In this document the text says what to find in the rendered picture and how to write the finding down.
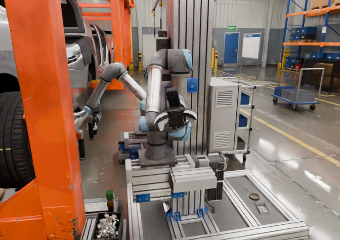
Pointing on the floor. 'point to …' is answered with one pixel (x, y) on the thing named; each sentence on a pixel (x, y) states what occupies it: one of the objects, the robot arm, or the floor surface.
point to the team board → (251, 48)
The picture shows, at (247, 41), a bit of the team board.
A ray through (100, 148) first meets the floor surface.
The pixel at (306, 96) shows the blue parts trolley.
